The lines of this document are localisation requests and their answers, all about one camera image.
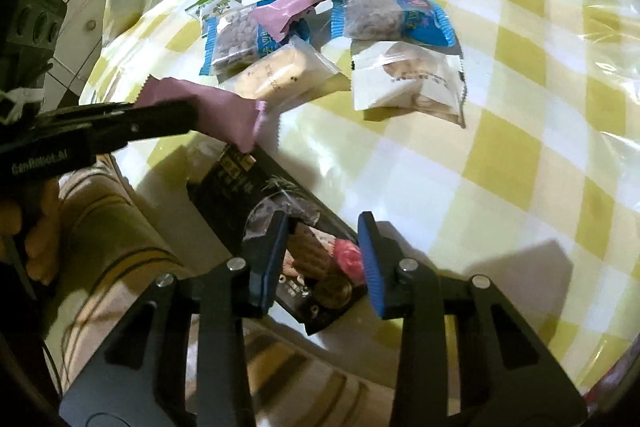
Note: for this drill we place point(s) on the white cookie packet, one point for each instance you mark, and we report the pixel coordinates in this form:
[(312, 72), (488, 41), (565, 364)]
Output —
[(400, 82)]

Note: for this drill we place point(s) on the pink snack packet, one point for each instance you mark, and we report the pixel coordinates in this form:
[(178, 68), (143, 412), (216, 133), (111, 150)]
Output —
[(300, 4), (215, 107)]

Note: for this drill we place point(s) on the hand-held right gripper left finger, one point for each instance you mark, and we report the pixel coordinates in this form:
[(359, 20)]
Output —
[(270, 272)]

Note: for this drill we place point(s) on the black snack packet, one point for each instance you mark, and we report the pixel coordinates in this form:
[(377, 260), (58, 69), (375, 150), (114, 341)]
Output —
[(235, 192)]

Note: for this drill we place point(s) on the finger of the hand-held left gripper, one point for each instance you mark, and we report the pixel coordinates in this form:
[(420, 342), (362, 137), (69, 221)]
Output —
[(155, 122), (80, 118)]

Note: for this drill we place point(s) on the blue round nut packet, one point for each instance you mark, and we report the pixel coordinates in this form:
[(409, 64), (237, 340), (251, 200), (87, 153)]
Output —
[(235, 39)]

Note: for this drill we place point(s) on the white cabinet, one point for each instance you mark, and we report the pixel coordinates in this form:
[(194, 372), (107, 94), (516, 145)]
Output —
[(80, 32)]

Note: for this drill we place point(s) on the yellow checked tablecloth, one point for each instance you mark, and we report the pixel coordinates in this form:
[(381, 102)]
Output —
[(500, 157)]

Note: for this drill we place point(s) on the clear cake packet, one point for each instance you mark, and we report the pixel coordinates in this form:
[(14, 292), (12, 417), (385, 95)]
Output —
[(280, 69)]

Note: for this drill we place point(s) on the blue seed packet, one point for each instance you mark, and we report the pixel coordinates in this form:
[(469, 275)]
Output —
[(395, 12)]

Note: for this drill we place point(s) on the person's left hand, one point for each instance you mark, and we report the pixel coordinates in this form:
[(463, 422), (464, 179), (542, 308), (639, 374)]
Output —
[(42, 252)]

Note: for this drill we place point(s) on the green white snack packet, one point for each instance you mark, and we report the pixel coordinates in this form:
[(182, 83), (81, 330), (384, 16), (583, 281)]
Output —
[(212, 4)]

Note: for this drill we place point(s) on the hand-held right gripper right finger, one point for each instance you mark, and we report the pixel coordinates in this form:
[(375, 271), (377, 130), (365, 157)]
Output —
[(372, 267)]

